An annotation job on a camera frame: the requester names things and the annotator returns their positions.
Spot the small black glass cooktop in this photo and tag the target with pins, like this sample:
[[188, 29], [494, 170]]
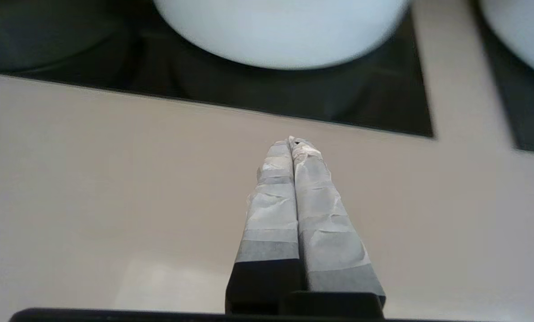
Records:
[[517, 112]]

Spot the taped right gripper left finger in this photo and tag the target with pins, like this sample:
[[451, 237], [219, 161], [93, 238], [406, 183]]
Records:
[[271, 214]]

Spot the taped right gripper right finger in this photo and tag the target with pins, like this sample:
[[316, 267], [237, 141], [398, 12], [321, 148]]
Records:
[[325, 223]]

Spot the wide black glass cooktop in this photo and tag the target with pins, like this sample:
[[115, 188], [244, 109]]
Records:
[[204, 76]]

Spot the white round pot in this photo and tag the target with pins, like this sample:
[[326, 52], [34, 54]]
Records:
[[522, 31], [284, 31]]

